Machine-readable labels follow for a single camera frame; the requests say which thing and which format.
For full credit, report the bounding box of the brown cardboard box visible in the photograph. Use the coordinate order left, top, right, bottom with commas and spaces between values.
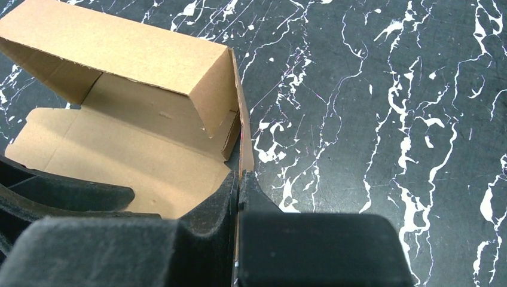
1, 1, 255, 218

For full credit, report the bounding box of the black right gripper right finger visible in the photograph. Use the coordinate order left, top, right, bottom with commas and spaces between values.
237, 171, 413, 286

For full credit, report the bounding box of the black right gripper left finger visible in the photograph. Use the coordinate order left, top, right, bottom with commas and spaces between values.
1, 172, 239, 286

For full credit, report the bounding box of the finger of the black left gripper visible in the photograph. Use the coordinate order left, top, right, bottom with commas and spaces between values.
1, 156, 160, 258

